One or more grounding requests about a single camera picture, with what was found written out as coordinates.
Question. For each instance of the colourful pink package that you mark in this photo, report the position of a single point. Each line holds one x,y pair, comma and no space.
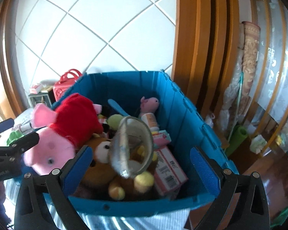
162,137

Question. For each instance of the pink tissue pack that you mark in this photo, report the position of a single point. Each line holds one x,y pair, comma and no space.
36,88

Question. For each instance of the striped blue bed sheet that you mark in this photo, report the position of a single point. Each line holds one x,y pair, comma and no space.
134,222

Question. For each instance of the blue plastic scoop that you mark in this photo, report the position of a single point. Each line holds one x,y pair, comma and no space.
116,107

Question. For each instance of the clear plastic cup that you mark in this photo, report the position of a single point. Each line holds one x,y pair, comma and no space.
124,146

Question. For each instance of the flat gold box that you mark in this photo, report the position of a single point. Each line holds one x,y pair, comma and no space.
47,89

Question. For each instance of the small pink plush toy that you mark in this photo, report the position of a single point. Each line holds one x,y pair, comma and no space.
147,104

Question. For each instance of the white crumpled bag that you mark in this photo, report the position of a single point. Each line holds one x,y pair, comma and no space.
258,143

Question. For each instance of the frosted glass sliding door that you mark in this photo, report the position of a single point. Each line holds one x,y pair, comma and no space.
276,52

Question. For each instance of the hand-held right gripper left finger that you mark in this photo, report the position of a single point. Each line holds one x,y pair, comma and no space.
78,170

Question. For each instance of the green cloth bag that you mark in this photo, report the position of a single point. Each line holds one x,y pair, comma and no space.
14,137

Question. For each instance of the green rolled mat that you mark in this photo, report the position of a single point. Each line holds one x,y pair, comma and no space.
237,139

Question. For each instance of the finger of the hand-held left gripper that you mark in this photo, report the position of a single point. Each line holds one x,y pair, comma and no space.
3,125
24,142

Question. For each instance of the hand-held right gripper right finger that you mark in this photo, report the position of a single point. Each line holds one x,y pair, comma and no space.
205,170

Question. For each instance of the red bear suitcase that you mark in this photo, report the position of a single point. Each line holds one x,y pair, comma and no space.
63,86

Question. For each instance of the pink pig plush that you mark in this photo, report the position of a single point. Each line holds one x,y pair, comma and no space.
62,129

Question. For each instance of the black gift box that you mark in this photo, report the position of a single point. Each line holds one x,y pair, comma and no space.
39,100

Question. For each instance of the brown teddy bear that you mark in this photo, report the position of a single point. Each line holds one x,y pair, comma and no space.
98,170

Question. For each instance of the pink white tissue box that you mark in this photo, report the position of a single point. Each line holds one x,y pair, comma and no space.
169,170

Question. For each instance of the rolled patterned carpet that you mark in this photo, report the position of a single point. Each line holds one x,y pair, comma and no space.
249,60

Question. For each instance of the wooden framed padded headboard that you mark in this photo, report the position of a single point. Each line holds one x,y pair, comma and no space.
98,28

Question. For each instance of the white orange bottle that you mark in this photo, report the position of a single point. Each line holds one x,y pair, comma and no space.
150,122

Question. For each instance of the blue plastic storage crate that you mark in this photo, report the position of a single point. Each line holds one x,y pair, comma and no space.
182,115

